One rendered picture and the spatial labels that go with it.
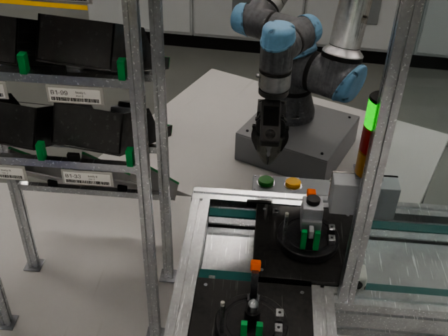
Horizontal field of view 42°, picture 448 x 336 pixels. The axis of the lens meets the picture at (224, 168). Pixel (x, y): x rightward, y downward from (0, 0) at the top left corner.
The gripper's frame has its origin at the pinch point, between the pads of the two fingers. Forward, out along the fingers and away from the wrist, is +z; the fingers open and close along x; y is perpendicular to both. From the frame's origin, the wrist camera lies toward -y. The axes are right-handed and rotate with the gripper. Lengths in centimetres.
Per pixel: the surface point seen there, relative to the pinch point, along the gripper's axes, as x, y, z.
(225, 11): 33, 278, 72
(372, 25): -71, 271, 72
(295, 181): -7.4, -0.1, 5.6
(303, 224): -8.3, -24.6, -1.9
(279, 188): -3.4, -1.8, 6.8
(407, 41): -18, -38, -51
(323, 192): -14.6, -2.1, 6.8
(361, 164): -15.5, -34.9, -26.1
